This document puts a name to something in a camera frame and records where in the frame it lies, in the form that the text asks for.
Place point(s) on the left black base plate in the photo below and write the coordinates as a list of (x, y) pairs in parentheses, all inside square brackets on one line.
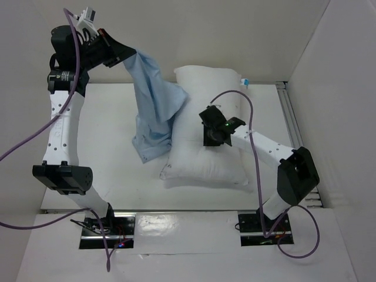
[(119, 234)]

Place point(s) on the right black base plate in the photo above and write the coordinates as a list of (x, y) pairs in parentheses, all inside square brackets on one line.
[(251, 233)]

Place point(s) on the white pillow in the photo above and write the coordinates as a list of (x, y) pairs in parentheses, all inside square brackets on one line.
[(188, 158)]

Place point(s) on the light blue pillowcase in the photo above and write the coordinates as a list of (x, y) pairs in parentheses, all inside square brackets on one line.
[(158, 101)]

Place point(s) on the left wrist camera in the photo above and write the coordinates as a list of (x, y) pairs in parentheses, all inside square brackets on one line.
[(85, 20)]

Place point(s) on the aluminium rail frame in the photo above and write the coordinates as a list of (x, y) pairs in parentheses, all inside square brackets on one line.
[(313, 199)]

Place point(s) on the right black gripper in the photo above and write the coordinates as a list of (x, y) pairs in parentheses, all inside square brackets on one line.
[(210, 116)]

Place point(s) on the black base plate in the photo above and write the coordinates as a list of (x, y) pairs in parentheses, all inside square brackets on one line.
[(251, 233), (119, 234)]

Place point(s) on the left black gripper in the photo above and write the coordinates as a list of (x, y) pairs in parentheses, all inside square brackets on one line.
[(116, 52)]

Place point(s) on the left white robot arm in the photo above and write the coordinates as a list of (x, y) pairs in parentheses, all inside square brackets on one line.
[(69, 66)]

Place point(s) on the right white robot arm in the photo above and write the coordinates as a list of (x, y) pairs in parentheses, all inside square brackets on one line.
[(297, 175)]

